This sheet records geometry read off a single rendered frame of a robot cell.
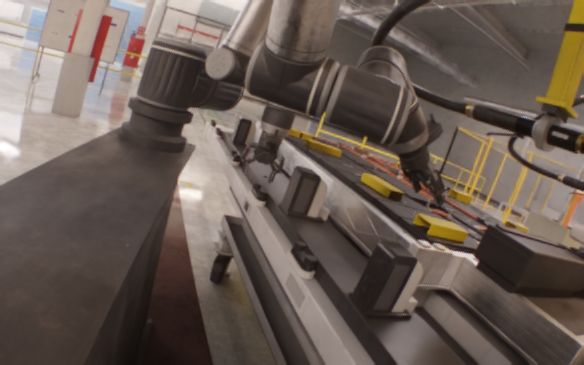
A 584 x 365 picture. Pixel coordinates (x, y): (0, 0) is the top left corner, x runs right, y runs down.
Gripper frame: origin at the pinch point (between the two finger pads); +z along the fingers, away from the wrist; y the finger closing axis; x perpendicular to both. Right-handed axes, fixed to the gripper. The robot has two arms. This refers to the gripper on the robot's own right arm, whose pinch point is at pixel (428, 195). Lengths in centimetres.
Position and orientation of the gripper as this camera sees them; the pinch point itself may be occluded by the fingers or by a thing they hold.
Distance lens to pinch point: 95.1
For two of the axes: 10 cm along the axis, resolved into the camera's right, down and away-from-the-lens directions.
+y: 2.9, 3.3, -9.0
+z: 4.8, 7.6, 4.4
